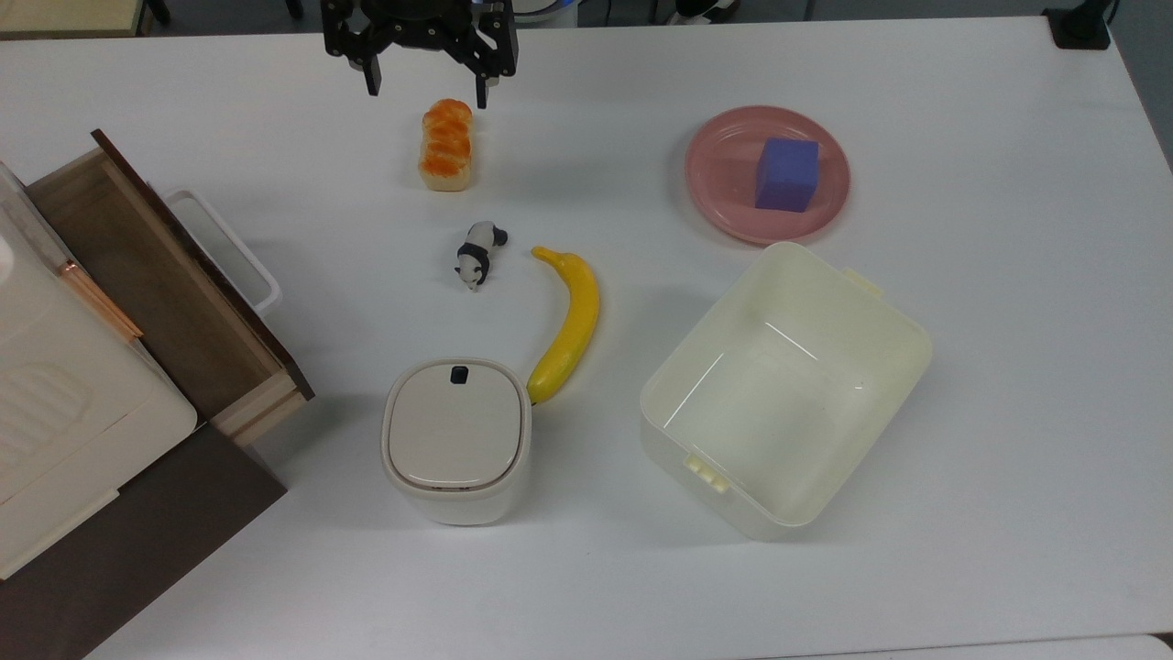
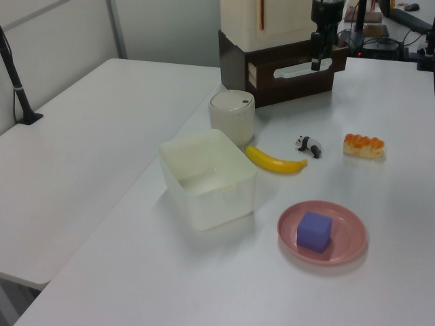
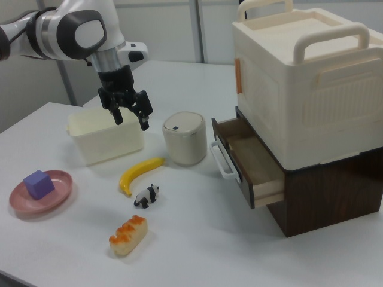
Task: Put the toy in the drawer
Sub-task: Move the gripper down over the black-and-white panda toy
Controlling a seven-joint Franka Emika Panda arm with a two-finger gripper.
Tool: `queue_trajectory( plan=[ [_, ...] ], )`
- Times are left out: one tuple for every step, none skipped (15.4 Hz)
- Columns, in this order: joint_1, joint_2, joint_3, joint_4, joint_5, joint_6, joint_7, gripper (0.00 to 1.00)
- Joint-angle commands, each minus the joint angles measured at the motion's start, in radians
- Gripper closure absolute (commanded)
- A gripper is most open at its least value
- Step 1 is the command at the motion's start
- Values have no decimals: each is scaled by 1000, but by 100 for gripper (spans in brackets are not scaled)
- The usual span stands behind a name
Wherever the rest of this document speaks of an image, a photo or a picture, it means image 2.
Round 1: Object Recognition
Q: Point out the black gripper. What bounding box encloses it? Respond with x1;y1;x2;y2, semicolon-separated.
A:
310;0;345;72

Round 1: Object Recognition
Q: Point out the black and white panda toy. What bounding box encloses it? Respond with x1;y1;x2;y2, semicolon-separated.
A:
294;134;324;160

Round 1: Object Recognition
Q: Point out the orange glazed toy bread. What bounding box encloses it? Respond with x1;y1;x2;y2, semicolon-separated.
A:
342;132;386;160

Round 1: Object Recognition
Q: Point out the yellow toy banana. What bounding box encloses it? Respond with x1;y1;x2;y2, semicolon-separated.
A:
244;145;309;175

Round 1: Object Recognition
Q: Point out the black monitor stand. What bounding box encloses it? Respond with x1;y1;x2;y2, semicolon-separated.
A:
349;0;368;47

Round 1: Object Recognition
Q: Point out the black electronics box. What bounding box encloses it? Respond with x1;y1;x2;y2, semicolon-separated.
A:
359;39;401;60

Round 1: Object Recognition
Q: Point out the brown cardboard box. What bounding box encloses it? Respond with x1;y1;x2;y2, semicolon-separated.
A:
364;24;389;39

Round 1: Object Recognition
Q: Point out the brown and cream mini cabinet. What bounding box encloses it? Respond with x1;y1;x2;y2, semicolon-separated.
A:
218;0;351;109

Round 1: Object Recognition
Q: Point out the black table clamp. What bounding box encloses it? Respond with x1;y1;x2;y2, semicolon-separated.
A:
415;29;435;72

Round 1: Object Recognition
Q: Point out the white round trash can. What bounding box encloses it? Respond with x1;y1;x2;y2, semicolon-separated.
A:
208;89;256;147

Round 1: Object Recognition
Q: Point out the white plastic storage bin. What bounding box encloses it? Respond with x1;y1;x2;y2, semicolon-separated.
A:
158;128;258;232

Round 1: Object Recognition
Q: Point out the purple cube block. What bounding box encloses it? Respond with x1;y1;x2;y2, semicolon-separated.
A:
296;211;333;254

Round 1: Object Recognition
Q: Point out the pink plastic plate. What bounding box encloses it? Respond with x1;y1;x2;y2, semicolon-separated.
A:
277;200;369;267

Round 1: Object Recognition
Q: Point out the brown drawer with white handle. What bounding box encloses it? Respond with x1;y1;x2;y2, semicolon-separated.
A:
245;46;351;100

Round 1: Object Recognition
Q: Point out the black camera stand pole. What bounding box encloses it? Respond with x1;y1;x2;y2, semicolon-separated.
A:
0;24;44;126

